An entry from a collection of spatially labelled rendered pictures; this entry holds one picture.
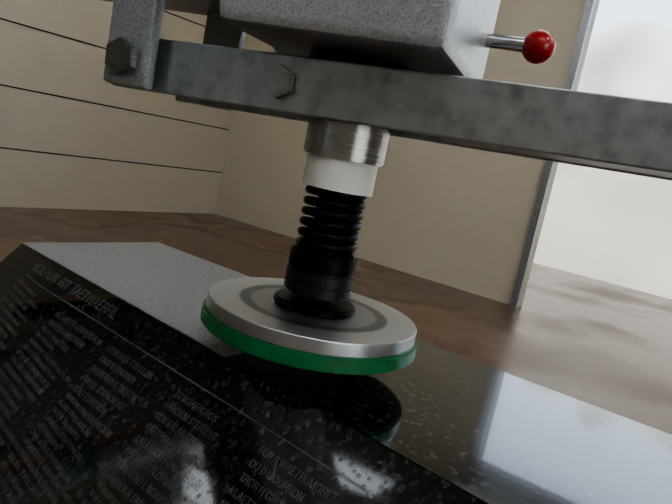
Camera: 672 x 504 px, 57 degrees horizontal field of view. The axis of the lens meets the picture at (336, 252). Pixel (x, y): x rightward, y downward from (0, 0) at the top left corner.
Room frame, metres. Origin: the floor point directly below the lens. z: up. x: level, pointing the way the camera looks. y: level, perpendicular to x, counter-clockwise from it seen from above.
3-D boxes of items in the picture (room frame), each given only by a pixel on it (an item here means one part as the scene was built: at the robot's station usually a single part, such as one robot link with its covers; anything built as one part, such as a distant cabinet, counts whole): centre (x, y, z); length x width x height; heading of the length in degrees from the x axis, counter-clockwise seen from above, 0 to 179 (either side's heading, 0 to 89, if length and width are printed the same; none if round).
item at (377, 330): (0.61, 0.01, 0.85); 0.21 x 0.21 x 0.01
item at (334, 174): (0.61, 0.01, 1.00); 0.07 x 0.07 x 0.04
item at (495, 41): (0.63, -0.13, 1.15); 0.08 x 0.03 x 0.03; 72
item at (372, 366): (0.61, 0.01, 0.85); 0.22 x 0.22 x 0.04
